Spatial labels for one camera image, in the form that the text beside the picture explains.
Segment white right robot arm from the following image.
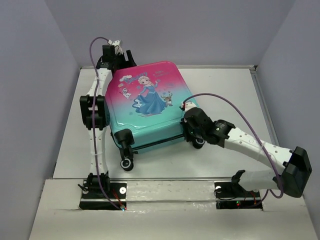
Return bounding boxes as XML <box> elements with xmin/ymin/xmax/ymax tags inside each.
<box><xmin>181</xmin><ymin>102</ymin><xmax>312</xmax><ymax>198</ymax></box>

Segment silver aluminium rail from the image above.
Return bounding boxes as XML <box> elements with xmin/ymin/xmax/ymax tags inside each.
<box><xmin>49</xmin><ymin>176</ymin><xmax>301</xmax><ymax>182</ymax></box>

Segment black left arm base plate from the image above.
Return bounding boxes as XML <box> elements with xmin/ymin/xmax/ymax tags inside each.
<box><xmin>78</xmin><ymin>181</ymin><xmax>128</xmax><ymax>211</ymax></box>

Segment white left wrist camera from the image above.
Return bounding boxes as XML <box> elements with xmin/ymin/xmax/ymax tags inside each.
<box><xmin>107</xmin><ymin>39</ymin><xmax>124</xmax><ymax>55</ymax></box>

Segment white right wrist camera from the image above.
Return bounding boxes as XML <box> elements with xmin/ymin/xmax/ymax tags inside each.
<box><xmin>179</xmin><ymin>101</ymin><xmax>198</xmax><ymax>112</ymax></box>

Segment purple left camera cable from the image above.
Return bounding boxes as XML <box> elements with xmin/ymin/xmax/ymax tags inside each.
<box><xmin>89</xmin><ymin>36</ymin><xmax>127</xmax><ymax>211</ymax></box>

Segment pink and teal kids suitcase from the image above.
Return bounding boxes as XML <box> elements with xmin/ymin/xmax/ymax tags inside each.
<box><xmin>105</xmin><ymin>61</ymin><xmax>205</xmax><ymax>171</ymax></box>

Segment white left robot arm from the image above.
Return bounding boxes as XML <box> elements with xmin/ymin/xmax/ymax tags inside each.
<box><xmin>79</xmin><ymin>40</ymin><xmax>136</xmax><ymax>198</ymax></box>

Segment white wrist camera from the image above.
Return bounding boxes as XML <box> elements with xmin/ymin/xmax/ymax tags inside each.
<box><xmin>179</xmin><ymin>101</ymin><xmax>198</xmax><ymax>112</ymax></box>
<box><xmin>107</xmin><ymin>39</ymin><xmax>124</xmax><ymax>55</ymax></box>

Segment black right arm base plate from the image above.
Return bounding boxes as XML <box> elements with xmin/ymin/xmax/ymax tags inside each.
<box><xmin>213</xmin><ymin>181</ymin><xmax>263</xmax><ymax>210</ymax></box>

